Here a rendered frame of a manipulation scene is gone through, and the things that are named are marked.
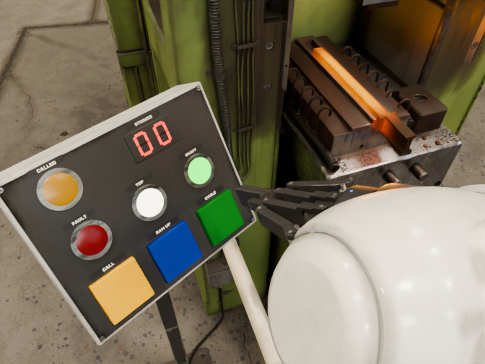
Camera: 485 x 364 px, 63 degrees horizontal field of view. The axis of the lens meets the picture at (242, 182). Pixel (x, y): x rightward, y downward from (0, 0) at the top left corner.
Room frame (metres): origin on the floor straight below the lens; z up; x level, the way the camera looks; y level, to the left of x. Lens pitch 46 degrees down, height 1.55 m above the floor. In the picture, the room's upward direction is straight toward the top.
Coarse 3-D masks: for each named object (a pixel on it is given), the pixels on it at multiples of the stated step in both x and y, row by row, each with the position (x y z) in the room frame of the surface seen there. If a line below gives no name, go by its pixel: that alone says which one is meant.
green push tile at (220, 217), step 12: (228, 192) 0.46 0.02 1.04; (204, 204) 0.44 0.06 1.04; (216, 204) 0.44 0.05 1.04; (228, 204) 0.45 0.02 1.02; (204, 216) 0.42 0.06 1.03; (216, 216) 0.43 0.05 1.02; (228, 216) 0.44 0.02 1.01; (240, 216) 0.45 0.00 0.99; (204, 228) 0.41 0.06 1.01; (216, 228) 0.41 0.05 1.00; (228, 228) 0.42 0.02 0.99; (216, 240) 0.40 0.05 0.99
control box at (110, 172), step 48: (192, 96) 0.54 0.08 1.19; (96, 144) 0.42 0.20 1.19; (144, 144) 0.45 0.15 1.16; (192, 144) 0.49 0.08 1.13; (0, 192) 0.33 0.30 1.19; (96, 192) 0.37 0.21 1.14; (192, 192) 0.44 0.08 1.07; (48, 240) 0.31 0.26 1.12; (144, 240) 0.36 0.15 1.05; (96, 336) 0.24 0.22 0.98
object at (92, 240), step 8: (80, 232) 0.33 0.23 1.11; (88, 232) 0.33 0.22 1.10; (96, 232) 0.34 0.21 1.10; (104, 232) 0.34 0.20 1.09; (80, 240) 0.32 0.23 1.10; (88, 240) 0.32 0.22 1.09; (96, 240) 0.33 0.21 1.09; (104, 240) 0.33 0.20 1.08; (80, 248) 0.31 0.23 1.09; (88, 248) 0.32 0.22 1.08; (96, 248) 0.32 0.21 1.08
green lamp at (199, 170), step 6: (192, 162) 0.47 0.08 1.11; (198, 162) 0.47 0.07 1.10; (204, 162) 0.48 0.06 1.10; (192, 168) 0.46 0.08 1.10; (198, 168) 0.47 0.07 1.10; (204, 168) 0.47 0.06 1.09; (210, 168) 0.48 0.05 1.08; (192, 174) 0.46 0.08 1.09; (198, 174) 0.46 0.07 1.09; (204, 174) 0.47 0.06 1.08; (210, 174) 0.47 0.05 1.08; (192, 180) 0.45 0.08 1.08; (198, 180) 0.45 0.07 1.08; (204, 180) 0.46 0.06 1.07
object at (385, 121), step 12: (324, 60) 0.98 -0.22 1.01; (336, 72) 0.91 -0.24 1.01; (348, 72) 0.91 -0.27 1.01; (348, 84) 0.86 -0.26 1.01; (360, 84) 0.85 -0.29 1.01; (360, 96) 0.80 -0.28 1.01; (372, 108) 0.75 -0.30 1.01; (384, 108) 0.75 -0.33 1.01; (384, 120) 0.71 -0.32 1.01; (396, 120) 0.70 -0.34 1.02; (384, 132) 0.70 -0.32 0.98; (396, 132) 0.67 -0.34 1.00; (408, 132) 0.65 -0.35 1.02; (396, 144) 0.66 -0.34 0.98; (408, 144) 0.64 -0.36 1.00
